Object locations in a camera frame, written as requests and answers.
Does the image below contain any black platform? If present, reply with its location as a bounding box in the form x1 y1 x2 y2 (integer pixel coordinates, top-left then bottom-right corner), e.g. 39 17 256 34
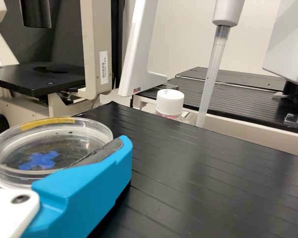
139 76 298 131
175 66 288 92
73 101 298 238

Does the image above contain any white pipette stand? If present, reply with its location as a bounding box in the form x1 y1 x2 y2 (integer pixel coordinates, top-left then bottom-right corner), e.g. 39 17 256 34
118 0 298 98

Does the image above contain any cream microscope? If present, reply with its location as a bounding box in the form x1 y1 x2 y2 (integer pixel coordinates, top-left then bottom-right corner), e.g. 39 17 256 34
0 0 121 139

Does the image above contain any petri dish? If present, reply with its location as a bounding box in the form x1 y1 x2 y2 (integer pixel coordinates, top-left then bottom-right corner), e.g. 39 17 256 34
0 117 114 188

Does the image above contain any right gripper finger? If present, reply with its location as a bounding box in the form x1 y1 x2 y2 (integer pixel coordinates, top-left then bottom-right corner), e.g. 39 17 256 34
22 135 133 238

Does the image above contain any white-capped bottle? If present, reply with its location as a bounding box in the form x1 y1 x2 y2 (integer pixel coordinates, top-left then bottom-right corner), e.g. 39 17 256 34
155 89 186 121

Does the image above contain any pipette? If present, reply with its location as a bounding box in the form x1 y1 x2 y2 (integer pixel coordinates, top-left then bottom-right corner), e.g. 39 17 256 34
196 0 246 127

